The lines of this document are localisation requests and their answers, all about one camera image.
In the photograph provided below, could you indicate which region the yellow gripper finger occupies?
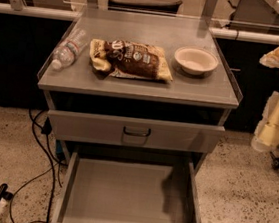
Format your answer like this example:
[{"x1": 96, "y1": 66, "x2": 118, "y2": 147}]
[
  {"x1": 259, "y1": 47, "x2": 279, "y2": 68},
  {"x1": 251, "y1": 92, "x2": 279, "y2": 153}
]

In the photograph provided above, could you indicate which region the brown chip bag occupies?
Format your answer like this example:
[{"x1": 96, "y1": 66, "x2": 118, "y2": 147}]
[{"x1": 89, "y1": 39, "x2": 173, "y2": 82}]

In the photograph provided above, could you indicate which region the closed upper grey drawer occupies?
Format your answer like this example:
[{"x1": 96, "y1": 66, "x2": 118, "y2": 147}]
[{"x1": 48, "y1": 109, "x2": 225, "y2": 153}]

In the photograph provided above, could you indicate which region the open middle grey drawer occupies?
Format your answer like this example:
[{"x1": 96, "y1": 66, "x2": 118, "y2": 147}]
[{"x1": 51, "y1": 153, "x2": 201, "y2": 223}]

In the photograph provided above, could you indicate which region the grey drawer cabinet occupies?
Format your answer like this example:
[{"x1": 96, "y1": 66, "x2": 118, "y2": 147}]
[{"x1": 20, "y1": 1, "x2": 252, "y2": 223}]

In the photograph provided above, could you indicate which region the white paper bowl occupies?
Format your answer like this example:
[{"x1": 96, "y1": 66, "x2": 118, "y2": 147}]
[{"x1": 174, "y1": 46, "x2": 219, "y2": 76}]

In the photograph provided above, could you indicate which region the black chair back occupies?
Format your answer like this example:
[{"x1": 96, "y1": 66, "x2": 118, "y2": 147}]
[{"x1": 107, "y1": 0, "x2": 183, "y2": 16}]

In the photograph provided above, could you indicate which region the clear plastic water bottle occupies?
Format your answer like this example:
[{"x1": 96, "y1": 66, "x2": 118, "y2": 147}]
[{"x1": 51, "y1": 28, "x2": 88, "y2": 71}]

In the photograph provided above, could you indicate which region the black floor cable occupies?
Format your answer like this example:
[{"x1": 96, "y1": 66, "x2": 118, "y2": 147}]
[{"x1": 7, "y1": 107, "x2": 75, "y2": 223}]

